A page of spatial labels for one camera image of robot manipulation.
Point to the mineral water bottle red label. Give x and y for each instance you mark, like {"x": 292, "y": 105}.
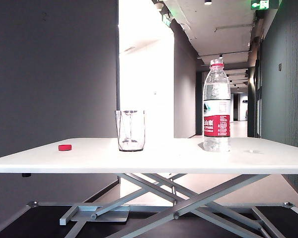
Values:
{"x": 217, "y": 124}

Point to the clear glass mug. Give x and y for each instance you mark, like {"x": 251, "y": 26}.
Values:
{"x": 130, "y": 134}

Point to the red bottle cap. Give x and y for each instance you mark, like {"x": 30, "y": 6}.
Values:
{"x": 65, "y": 147}

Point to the small green exit sign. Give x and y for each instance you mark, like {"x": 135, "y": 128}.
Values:
{"x": 166, "y": 20}

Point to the round ceiling spot lamp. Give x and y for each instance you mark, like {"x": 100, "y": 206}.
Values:
{"x": 208, "y": 2}

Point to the black knob under table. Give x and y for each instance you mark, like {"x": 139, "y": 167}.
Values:
{"x": 26, "y": 175}

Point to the large green exit sign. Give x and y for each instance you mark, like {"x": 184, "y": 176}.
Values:
{"x": 264, "y": 4}

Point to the grey scissor table frame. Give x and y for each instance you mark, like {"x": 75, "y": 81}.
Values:
{"x": 188, "y": 204}

